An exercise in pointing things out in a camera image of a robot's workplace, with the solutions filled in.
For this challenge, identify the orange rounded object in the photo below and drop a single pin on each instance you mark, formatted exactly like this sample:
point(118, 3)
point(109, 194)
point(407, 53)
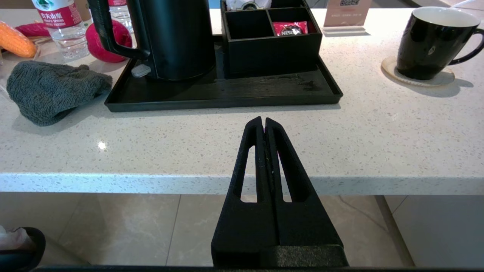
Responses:
point(15, 41)

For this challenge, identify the black mug white inside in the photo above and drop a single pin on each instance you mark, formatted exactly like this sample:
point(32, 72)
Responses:
point(427, 45)

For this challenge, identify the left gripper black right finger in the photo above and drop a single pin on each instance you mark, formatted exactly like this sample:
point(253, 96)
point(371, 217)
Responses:
point(302, 223)

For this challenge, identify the clear plastic bottle red cap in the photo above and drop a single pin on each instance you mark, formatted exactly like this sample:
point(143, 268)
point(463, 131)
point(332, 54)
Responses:
point(121, 13)
point(64, 34)

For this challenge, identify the black rectangular serving tray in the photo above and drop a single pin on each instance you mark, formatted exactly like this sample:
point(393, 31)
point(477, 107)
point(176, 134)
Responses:
point(227, 94)

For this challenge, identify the dark grey fuzzy cloth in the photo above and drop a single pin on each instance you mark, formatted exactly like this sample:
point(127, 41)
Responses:
point(53, 90)

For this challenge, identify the black electric kettle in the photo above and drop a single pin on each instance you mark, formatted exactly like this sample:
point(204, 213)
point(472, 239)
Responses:
point(177, 37)

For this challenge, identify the white wrapped packet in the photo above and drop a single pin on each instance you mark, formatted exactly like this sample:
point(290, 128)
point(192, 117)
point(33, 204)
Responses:
point(242, 4)

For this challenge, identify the QR code sign stand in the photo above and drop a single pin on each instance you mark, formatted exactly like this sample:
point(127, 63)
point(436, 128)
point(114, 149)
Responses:
point(348, 17)

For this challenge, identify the red rounded object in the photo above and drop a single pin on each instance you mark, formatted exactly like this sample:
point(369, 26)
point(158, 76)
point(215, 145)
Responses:
point(123, 43)

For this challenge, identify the black compartment organizer box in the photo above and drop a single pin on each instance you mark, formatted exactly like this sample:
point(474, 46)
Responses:
point(272, 53)

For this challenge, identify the round white coaster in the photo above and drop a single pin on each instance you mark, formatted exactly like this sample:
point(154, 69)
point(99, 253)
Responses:
point(389, 70)

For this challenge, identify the red Nescafe sachet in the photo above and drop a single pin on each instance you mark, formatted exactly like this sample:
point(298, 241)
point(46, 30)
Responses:
point(291, 29)

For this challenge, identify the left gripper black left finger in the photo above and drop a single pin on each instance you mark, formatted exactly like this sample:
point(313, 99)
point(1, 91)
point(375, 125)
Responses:
point(245, 226)

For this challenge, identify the dark red chili pepper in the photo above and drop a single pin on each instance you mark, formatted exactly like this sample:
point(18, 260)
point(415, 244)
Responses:
point(34, 29)

